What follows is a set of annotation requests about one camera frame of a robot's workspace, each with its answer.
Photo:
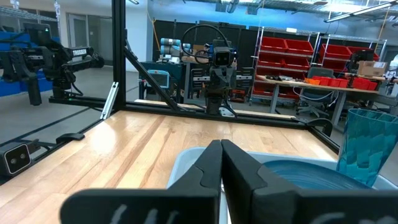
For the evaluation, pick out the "blue teach pendant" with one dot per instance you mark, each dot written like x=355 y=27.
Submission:
x=158 y=79

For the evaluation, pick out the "small orange storage bin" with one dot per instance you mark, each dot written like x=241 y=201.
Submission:
x=311 y=81

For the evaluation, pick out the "teal translucent plastic cup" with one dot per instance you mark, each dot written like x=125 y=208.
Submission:
x=367 y=146

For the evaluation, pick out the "metal shelf rack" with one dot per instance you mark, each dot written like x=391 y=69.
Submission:
x=258 y=62
x=323 y=40

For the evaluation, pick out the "black aluminium table frame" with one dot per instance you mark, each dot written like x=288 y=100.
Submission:
x=118 y=46

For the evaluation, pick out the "dark blue equipment cart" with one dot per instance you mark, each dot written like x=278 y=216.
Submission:
x=174 y=67

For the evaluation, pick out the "wooden work table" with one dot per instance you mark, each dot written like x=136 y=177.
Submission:
x=274 y=99

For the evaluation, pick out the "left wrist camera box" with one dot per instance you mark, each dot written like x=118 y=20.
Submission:
x=222 y=57

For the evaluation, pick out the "black table-level camera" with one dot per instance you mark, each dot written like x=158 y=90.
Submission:
x=17 y=158

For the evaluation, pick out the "black Trossen robot arm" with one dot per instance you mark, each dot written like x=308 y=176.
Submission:
x=56 y=59

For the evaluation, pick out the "grey double door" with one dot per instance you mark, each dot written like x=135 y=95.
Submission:
x=79 y=34

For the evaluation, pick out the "dark blue round plate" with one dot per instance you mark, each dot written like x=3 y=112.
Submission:
x=311 y=177

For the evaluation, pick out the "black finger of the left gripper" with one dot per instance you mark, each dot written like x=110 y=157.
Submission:
x=218 y=77
x=227 y=77

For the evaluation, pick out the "silver aluminium profile bar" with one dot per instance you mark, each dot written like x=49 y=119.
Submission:
x=109 y=99

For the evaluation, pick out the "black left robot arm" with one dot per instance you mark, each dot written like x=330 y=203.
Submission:
x=214 y=104

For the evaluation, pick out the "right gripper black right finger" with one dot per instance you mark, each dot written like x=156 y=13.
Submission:
x=264 y=202

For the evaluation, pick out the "small red storage bin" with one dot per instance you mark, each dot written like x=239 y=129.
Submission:
x=339 y=83
x=321 y=81
x=365 y=84

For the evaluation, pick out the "blue shelf unit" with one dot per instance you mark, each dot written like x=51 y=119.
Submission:
x=6 y=88

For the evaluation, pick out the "grey office chair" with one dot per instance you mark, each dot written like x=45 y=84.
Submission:
x=318 y=73

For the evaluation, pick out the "ceiling strip light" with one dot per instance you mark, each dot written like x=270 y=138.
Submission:
x=360 y=11

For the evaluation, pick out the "grey-blue collaborative robot arm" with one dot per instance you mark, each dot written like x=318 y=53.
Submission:
x=169 y=46

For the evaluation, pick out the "light grey-blue plastic tray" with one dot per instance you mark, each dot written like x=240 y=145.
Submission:
x=186 y=161

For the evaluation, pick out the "brown cardboard box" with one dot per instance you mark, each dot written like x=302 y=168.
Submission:
x=371 y=68

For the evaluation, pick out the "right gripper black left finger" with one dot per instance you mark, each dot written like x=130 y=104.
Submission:
x=186 y=202

